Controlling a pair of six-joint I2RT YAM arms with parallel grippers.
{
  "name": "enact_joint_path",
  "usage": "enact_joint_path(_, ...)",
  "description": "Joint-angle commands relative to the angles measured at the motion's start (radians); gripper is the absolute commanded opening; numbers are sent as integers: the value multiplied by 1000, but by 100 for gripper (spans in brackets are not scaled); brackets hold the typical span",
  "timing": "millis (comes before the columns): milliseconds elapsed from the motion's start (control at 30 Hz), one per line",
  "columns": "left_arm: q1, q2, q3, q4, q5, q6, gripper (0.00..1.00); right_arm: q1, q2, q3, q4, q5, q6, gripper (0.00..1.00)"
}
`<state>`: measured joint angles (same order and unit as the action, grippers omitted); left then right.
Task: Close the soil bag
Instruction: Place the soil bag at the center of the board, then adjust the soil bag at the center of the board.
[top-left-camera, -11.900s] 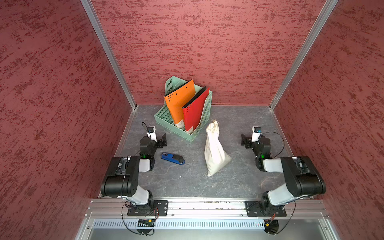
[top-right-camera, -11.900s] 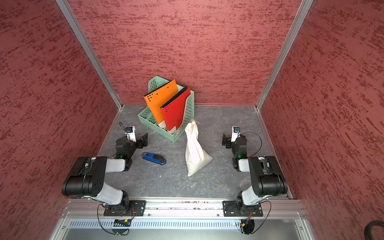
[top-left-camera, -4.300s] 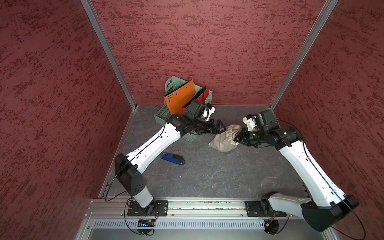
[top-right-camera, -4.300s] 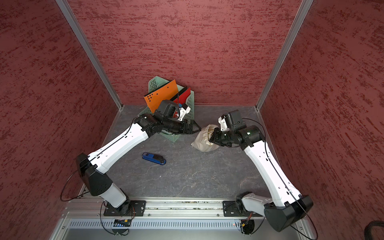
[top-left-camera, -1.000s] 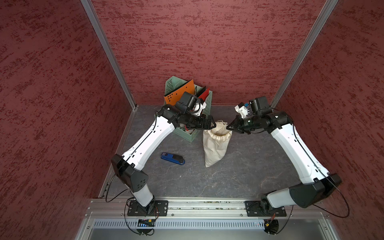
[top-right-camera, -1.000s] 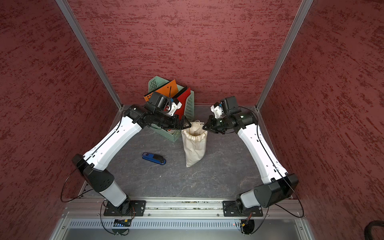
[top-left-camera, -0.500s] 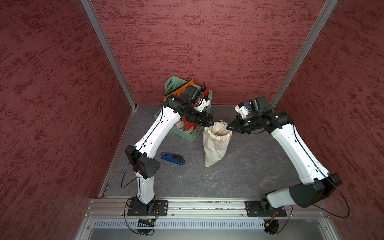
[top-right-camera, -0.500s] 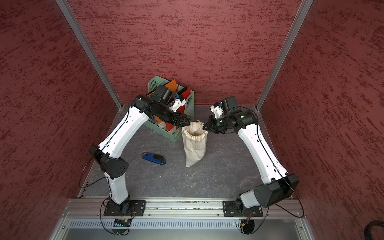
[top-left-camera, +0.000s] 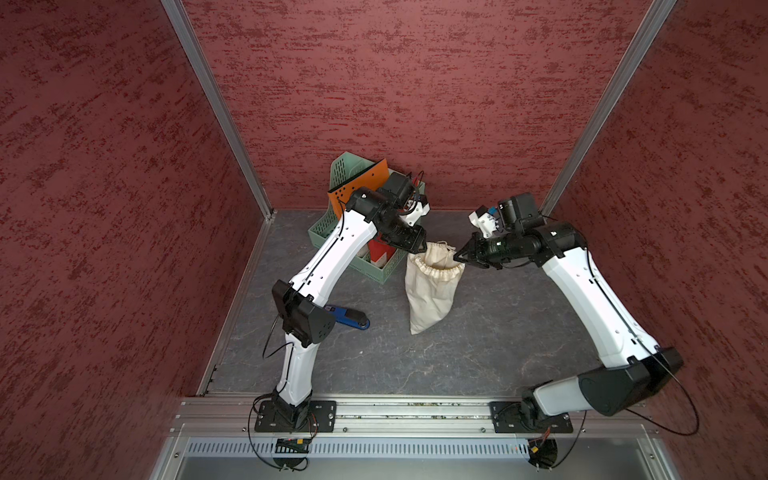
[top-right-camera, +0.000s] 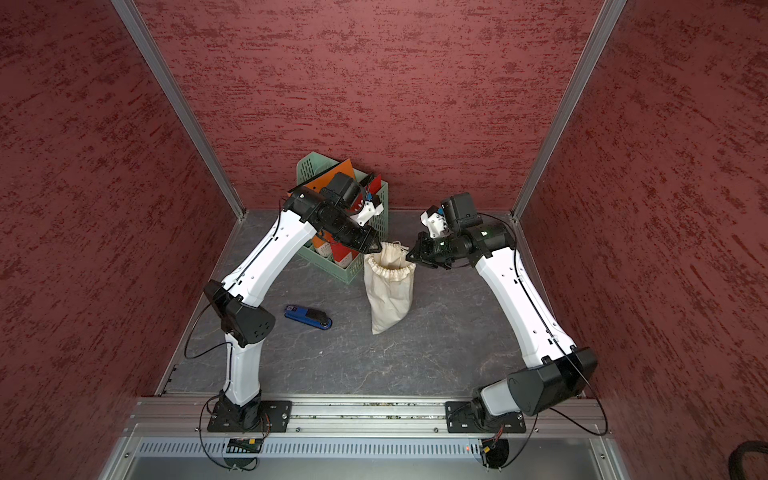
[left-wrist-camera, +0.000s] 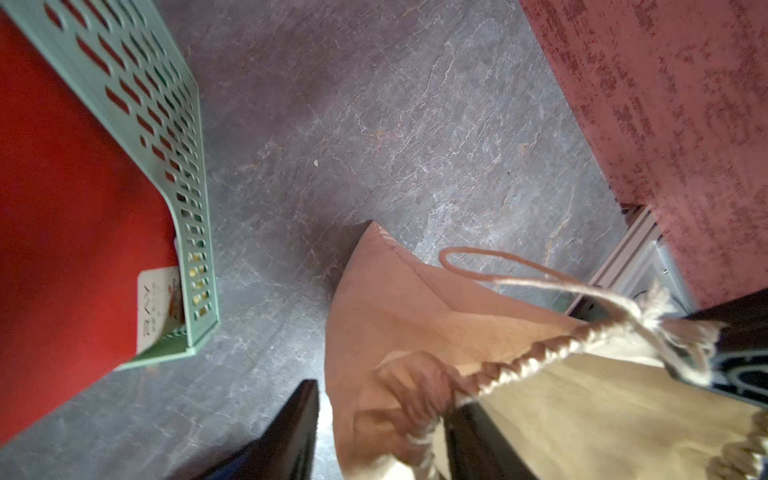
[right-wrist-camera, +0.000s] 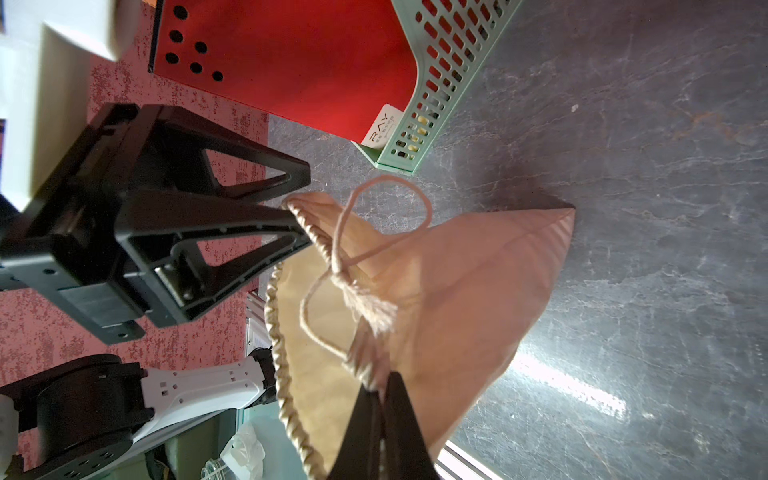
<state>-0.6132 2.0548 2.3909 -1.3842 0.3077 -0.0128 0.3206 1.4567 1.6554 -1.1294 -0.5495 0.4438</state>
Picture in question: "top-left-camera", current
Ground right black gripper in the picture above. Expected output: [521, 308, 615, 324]
[453, 228, 522, 267]

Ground beige drawstring cloth bag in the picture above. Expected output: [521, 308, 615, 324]
[405, 241, 465, 335]

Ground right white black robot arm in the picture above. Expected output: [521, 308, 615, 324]
[454, 193, 683, 431]

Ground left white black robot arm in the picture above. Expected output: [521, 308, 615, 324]
[272, 172, 429, 431]

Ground red folder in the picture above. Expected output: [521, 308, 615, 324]
[367, 239, 397, 268]

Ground orange folder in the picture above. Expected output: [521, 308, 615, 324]
[328, 156, 390, 203]

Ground blue black stapler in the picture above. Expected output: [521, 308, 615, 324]
[324, 305, 370, 330]

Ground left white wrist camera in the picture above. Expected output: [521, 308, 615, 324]
[400, 200, 430, 226]

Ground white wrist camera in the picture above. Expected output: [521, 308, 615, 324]
[469, 205, 499, 239]
[400, 200, 430, 226]

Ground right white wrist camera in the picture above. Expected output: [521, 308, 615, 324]
[469, 205, 499, 239]

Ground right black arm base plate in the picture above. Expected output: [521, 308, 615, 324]
[488, 401, 574, 434]

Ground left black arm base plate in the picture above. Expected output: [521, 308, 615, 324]
[253, 398, 337, 434]

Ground right aluminium corner post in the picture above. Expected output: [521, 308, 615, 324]
[540, 0, 677, 215]

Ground aluminium corner post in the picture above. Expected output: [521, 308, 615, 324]
[161, 0, 274, 222]
[540, 0, 677, 215]

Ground left aluminium corner post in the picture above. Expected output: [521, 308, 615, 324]
[161, 0, 274, 222]

